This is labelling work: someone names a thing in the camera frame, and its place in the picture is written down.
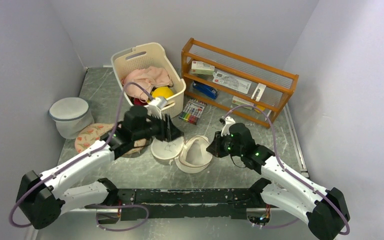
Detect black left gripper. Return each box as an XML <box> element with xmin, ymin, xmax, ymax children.
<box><xmin>133</xmin><ymin>110</ymin><xmax>185</xmax><ymax>142</ymax></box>

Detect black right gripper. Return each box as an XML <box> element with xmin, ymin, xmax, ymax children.
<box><xmin>206</xmin><ymin>130</ymin><xmax>244</xmax><ymax>158</ymax></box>

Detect white mesh laundry bag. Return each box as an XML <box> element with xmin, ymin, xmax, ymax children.
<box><xmin>150</xmin><ymin>135</ymin><xmax>213</xmax><ymax>174</ymax></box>

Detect yellow bra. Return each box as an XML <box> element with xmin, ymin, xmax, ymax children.
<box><xmin>151</xmin><ymin>86</ymin><xmax>175</xmax><ymax>100</ymax></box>

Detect pink bra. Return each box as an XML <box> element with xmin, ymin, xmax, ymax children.
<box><xmin>124</xmin><ymin>66</ymin><xmax>173</xmax><ymax>102</ymax></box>

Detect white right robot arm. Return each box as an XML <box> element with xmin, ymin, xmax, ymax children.
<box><xmin>206</xmin><ymin>123</ymin><xmax>351</xmax><ymax>240</ymax></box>

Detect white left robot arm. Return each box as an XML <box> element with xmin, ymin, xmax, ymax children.
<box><xmin>14</xmin><ymin>106</ymin><xmax>184</xmax><ymax>230</ymax></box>

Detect cream plastic laundry basket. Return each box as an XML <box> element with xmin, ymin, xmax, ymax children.
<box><xmin>111</xmin><ymin>42</ymin><xmax>186</xmax><ymax>118</ymax></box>

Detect floral pink bra bag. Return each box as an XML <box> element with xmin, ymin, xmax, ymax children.
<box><xmin>74</xmin><ymin>123</ymin><xmax>148</xmax><ymax>157</ymax></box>

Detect pack of coloured markers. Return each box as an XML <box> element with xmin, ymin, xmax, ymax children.
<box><xmin>178</xmin><ymin>99</ymin><xmax>207</xmax><ymax>125</ymax></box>

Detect red garment in basket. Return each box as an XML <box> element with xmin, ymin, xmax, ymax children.
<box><xmin>133</xmin><ymin>98</ymin><xmax>148</xmax><ymax>106</ymax></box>

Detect green white box lower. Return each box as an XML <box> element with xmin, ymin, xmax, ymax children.
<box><xmin>231</xmin><ymin>96</ymin><xmax>254</xmax><ymax>110</ymax></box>

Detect green white box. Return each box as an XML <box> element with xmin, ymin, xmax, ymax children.
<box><xmin>231</xmin><ymin>96</ymin><xmax>254</xmax><ymax>110</ymax></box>
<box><xmin>190</xmin><ymin>60</ymin><xmax>215</xmax><ymax>76</ymax></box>

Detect blue stapler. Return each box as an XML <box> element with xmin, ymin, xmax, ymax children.
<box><xmin>192</xmin><ymin>81</ymin><xmax>219</xmax><ymax>100</ymax></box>

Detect yellow small block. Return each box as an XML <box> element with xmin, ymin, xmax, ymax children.
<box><xmin>255</xmin><ymin>105</ymin><xmax>266</xmax><ymax>113</ymax></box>

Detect pink cloth in basket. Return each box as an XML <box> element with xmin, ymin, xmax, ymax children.
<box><xmin>121</xmin><ymin>74</ymin><xmax>138</xmax><ymax>87</ymax></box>

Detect clear blister pack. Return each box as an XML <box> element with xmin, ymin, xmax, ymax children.
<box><xmin>212</xmin><ymin>69</ymin><xmax>252</xmax><ymax>94</ymax></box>

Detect green white box upper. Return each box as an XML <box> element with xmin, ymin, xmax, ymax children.
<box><xmin>190</xmin><ymin>60</ymin><xmax>215</xmax><ymax>76</ymax></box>

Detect orange wooden shelf rack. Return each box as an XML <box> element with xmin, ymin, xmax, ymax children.
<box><xmin>181</xmin><ymin>38</ymin><xmax>299</xmax><ymax>128</ymax></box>

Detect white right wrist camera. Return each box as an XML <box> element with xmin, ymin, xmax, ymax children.
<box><xmin>220</xmin><ymin>116</ymin><xmax>236</xmax><ymax>137</ymax></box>

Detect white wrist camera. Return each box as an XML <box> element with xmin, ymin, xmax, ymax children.
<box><xmin>220</xmin><ymin>116</ymin><xmax>236</xmax><ymax>137</ymax></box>
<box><xmin>147</xmin><ymin>96</ymin><xmax>168</xmax><ymax>119</ymax></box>

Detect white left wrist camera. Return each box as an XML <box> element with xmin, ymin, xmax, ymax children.
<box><xmin>147</xmin><ymin>96</ymin><xmax>168</xmax><ymax>119</ymax></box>

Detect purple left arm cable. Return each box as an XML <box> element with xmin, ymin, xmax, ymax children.
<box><xmin>8</xmin><ymin>81</ymin><xmax>155</xmax><ymax>233</ymax></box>

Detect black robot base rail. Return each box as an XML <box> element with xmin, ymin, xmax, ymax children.
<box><xmin>84</xmin><ymin>185</ymin><xmax>282</xmax><ymax>222</ymax></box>

